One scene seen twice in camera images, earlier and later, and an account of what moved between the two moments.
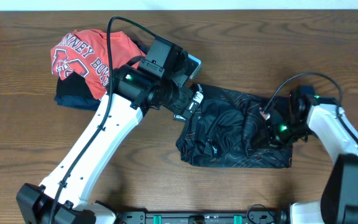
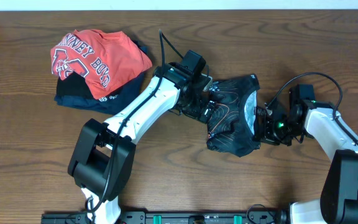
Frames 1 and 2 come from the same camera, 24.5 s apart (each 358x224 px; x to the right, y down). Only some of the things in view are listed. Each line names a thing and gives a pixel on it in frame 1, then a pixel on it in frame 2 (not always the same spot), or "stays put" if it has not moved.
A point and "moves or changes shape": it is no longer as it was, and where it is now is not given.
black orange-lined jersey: x=225 y=130 moves or changes shape
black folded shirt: x=74 y=85 stays put
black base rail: x=203 y=217 stays put
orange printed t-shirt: x=86 y=55 stays put
